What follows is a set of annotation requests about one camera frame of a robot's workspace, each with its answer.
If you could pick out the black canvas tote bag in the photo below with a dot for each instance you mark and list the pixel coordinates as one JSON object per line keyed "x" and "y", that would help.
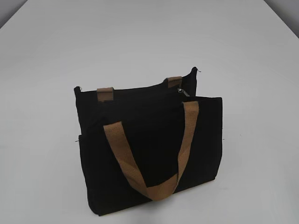
{"x": 145, "y": 144}

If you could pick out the silver zipper pull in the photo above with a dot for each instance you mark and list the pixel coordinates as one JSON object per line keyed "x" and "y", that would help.
{"x": 182, "y": 91}

